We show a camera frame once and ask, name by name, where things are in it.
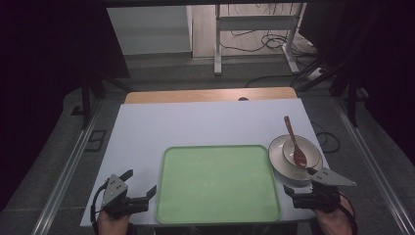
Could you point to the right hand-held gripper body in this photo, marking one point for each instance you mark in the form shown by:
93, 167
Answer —
321, 197

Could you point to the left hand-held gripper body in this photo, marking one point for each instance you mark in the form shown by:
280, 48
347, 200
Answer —
114, 196

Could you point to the red-brown spoon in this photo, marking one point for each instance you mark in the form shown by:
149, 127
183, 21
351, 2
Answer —
299, 158

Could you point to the white bowl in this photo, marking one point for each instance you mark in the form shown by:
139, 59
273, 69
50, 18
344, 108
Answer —
310, 150
277, 160

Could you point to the green tray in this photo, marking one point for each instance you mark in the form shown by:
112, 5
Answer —
215, 182

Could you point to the person's right hand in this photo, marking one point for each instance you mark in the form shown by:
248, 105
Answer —
334, 222

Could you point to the person's left hand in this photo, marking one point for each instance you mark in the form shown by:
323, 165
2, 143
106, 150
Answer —
112, 225

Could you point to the white table cover board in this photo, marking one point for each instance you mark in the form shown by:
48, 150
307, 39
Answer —
195, 124

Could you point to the black tripod stand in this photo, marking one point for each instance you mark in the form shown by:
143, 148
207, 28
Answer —
351, 98
86, 98

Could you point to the white power strip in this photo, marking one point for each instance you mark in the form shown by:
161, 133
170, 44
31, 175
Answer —
314, 73

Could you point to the white cabinet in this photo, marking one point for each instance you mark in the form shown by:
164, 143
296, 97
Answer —
150, 29

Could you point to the aluminium floor rail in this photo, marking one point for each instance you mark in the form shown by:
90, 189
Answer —
372, 163
62, 182

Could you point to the white metal stand frame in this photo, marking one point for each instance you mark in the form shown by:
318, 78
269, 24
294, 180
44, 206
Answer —
257, 23

